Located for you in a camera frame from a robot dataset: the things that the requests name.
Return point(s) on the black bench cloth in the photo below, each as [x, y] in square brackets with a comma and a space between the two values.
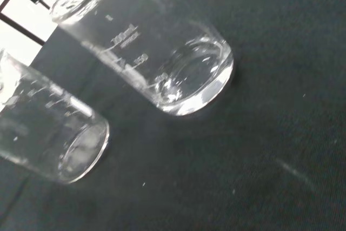
[270, 133]

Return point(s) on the black tripod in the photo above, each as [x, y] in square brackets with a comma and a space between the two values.
[21, 28]

